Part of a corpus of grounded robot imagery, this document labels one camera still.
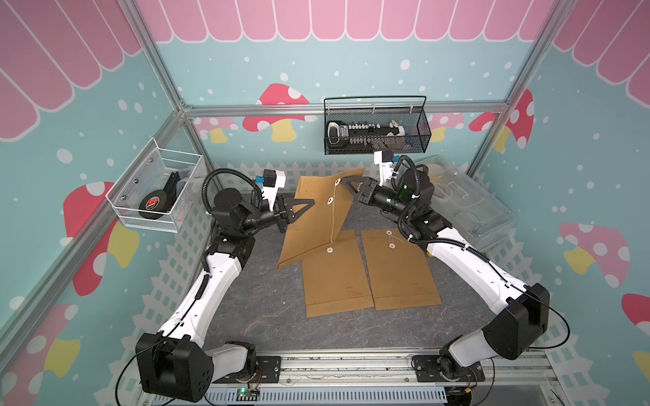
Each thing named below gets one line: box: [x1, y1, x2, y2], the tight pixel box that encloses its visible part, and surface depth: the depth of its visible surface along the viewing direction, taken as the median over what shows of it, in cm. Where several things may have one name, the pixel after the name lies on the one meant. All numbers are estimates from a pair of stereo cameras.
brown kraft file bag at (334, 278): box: [301, 229, 375, 319], surface depth 94 cm
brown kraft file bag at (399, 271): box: [360, 228, 443, 311], surface depth 91 cm
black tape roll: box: [138, 189, 168, 220], surface depth 70 cm
